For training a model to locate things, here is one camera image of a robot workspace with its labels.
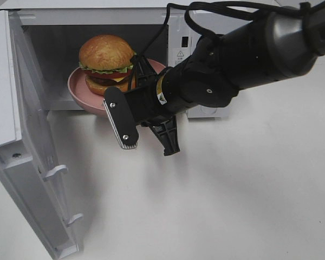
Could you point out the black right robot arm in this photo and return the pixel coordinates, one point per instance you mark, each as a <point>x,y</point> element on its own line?
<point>241,45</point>

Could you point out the white microwave oven body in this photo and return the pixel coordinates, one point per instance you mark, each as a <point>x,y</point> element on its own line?
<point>54,31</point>

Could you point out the white round door button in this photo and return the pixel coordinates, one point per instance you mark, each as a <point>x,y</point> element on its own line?
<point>208,110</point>

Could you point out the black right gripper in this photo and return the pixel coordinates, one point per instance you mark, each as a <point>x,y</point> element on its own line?
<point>157,98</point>

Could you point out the white warning label sticker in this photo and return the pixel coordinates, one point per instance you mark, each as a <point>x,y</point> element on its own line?
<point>179,55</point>

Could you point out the white microwave door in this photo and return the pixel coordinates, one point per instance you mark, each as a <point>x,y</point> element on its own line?
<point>29,168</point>

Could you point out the burger with lettuce and tomato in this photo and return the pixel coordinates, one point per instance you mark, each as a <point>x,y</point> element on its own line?
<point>107,62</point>

